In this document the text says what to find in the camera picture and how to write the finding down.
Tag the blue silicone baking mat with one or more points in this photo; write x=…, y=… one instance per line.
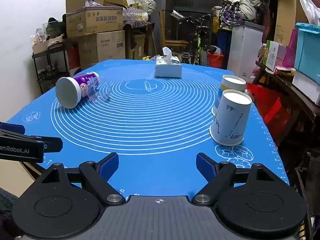
x=150, y=110

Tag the white line-drawing paper cup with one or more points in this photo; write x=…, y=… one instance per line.
x=231, y=120

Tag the yellow wooden chair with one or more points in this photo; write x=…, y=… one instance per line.
x=172, y=42

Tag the plain brown cardboard box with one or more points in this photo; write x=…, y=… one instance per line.
x=102, y=48

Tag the red bag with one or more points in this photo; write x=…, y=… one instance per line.
x=272, y=105

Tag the pile of clear plastic bottles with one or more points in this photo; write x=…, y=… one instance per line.
x=135, y=13

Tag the black bicycle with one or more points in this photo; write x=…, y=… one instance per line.
x=197, y=40

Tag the teal storage box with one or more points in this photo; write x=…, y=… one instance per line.
x=310, y=47

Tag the pink plastic packet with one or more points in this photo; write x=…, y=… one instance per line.
x=291, y=50

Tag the flat brown cardboard box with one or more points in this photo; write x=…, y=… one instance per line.
x=15, y=175

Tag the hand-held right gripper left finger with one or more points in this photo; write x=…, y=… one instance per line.
x=110, y=165

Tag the dark cloth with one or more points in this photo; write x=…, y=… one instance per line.
x=7, y=212

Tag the tall brown cardboard box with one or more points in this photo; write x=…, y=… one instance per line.
x=287, y=20

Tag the purple printed paper cup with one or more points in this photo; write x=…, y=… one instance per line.
x=75, y=90

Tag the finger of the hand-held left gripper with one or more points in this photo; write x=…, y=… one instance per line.
x=53, y=144

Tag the yellow and blue paper cup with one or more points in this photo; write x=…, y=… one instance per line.
x=231, y=83

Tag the white tissue box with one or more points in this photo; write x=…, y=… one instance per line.
x=168, y=67

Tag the white and green carton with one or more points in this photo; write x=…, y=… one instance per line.
x=272, y=55

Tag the clear plastic cup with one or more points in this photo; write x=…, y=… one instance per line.
x=101, y=92

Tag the red plastic bucket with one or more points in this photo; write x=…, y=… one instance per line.
x=215, y=60

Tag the dark wooden side table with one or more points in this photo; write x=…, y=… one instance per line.
x=300, y=100

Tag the floral fabric bag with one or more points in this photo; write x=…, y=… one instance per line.
x=231, y=12

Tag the white chest freezer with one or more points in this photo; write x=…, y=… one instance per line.
x=243, y=50

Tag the black metal shelf rack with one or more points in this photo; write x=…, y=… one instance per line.
x=50, y=62

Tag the small open cardboard box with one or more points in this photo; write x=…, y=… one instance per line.
x=116, y=1

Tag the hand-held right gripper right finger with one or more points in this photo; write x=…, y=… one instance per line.
x=205, y=165

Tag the white plastic bag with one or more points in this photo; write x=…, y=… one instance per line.
x=310, y=7

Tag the large printed cardboard box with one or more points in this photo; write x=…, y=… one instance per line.
x=93, y=21

